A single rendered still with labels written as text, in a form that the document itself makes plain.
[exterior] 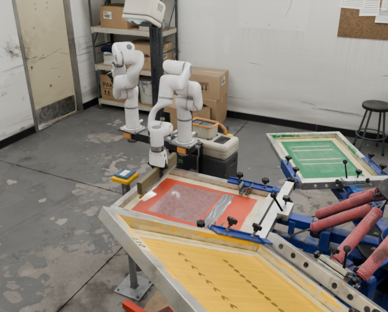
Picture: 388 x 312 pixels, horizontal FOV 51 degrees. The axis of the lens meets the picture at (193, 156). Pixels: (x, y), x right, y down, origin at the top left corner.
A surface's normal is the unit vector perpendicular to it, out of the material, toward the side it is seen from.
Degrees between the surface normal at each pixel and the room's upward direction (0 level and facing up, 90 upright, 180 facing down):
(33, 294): 0
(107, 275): 0
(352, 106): 90
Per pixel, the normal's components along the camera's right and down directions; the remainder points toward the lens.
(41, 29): 0.90, 0.19
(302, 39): -0.43, 0.40
